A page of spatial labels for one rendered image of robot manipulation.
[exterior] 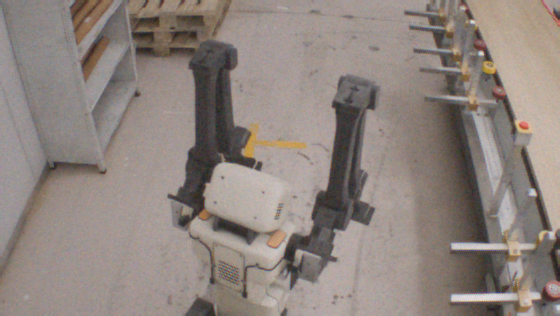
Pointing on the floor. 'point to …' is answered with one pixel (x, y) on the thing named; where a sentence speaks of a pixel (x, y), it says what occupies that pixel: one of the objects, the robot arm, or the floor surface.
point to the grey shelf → (54, 32)
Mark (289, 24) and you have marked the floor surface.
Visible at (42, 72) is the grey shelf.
